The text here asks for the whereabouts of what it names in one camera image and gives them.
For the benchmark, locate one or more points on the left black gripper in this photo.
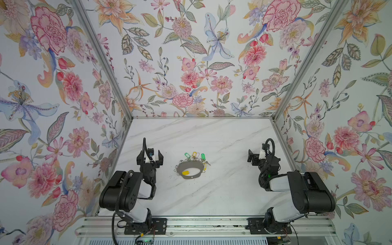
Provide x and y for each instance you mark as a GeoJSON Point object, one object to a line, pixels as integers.
{"type": "Point", "coordinates": [149, 164]}

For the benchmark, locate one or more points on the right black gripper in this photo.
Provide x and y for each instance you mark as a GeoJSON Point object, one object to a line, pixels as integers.
{"type": "Point", "coordinates": [257, 159]}

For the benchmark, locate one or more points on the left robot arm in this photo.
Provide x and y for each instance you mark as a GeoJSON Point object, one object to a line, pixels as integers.
{"type": "Point", "coordinates": [124, 189]}

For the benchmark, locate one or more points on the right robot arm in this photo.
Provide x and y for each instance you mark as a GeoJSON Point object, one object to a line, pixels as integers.
{"type": "Point", "coordinates": [304, 192]}

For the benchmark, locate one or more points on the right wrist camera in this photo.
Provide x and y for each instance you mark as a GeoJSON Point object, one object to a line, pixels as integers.
{"type": "Point", "coordinates": [262, 154]}

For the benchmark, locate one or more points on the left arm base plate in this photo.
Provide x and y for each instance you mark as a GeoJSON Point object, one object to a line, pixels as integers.
{"type": "Point", "coordinates": [155, 226]}

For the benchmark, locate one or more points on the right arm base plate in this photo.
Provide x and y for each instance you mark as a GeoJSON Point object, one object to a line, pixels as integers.
{"type": "Point", "coordinates": [261, 226]}

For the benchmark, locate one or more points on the aluminium mounting rail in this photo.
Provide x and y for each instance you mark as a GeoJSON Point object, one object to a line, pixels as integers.
{"type": "Point", "coordinates": [214, 226]}

